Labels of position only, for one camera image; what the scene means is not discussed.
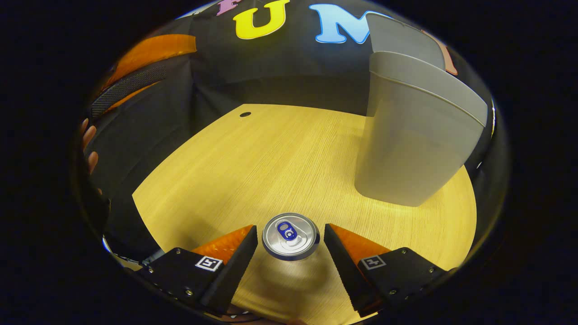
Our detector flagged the silver pop can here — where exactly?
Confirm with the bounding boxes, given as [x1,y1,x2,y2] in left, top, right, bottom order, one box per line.
[262,213,321,261]

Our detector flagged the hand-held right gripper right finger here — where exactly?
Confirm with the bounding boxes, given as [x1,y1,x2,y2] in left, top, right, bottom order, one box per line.
[323,223,451,317]

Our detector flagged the grey desktop garbage bin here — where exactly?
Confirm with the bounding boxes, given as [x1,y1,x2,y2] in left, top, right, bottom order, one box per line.
[354,13,489,207]

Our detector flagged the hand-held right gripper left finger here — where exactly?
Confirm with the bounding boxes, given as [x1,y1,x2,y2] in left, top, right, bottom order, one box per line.
[135,225,258,314]

